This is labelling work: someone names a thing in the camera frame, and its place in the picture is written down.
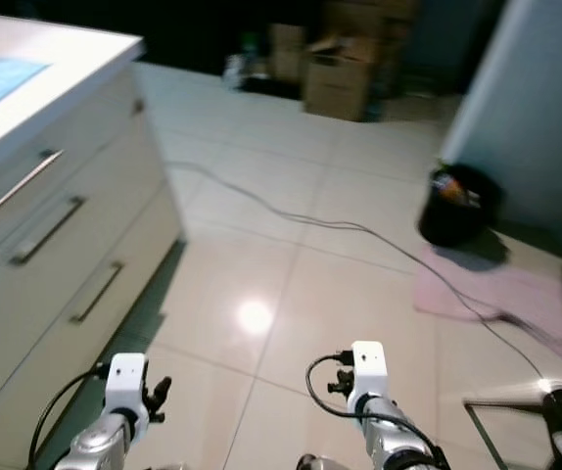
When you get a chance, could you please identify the white kitchen island cabinet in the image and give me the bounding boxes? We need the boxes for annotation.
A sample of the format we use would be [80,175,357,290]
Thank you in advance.
[0,12,186,469]

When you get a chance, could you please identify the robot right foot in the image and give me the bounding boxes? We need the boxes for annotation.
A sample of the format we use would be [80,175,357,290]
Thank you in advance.
[295,453,336,470]

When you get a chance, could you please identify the pink floor mat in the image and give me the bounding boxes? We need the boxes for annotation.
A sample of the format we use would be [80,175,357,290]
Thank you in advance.
[411,245,562,346]

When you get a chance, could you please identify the black bucket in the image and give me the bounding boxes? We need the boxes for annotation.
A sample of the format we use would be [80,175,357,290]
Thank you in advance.
[418,162,505,249]

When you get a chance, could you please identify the large open cardboard box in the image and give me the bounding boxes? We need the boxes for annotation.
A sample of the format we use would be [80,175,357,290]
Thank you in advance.
[303,34,382,122]

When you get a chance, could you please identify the white fridge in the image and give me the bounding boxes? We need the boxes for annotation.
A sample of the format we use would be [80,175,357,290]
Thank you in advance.
[440,0,562,258]

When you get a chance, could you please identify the clear plastic bottle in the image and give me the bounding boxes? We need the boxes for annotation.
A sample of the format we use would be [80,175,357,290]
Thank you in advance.
[222,34,270,91]

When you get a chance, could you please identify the small cardboard box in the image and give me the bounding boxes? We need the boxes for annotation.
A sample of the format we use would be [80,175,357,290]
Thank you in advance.
[269,22,306,84]

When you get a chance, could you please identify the stacked cardboard boxes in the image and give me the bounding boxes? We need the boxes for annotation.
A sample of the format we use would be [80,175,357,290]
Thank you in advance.
[325,0,419,45]

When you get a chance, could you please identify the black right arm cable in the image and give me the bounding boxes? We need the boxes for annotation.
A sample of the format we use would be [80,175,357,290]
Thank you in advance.
[304,351,453,469]

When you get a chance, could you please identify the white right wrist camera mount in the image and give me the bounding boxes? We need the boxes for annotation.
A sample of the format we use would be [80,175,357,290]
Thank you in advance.
[348,340,390,412]

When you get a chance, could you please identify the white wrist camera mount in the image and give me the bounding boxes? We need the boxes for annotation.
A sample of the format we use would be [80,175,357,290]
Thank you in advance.
[348,340,390,412]
[105,352,149,424]

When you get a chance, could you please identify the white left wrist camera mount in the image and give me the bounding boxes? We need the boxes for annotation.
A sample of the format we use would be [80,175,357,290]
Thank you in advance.
[105,352,149,424]

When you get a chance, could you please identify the steel island drawer handle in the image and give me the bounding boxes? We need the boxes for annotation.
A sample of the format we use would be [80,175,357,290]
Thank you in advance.
[0,149,65,226]
[10,196,86,266]
[70,260,125,325]

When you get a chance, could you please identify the thin metal frame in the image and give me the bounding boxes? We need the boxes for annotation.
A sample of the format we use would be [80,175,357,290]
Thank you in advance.
[462,392,551,470]

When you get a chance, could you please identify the thin black floor cable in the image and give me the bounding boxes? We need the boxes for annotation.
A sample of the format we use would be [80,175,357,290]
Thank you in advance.
[165,160,548,383]

